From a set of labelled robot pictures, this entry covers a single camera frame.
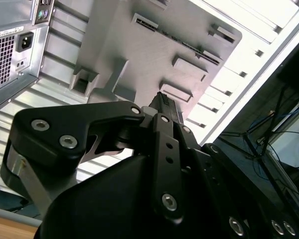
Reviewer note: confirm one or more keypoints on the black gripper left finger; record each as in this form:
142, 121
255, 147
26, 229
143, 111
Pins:
52, 124

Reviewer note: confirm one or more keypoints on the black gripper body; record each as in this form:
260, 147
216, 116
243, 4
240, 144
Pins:
109, 199

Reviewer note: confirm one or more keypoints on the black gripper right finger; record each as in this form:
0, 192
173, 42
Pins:
214, 164

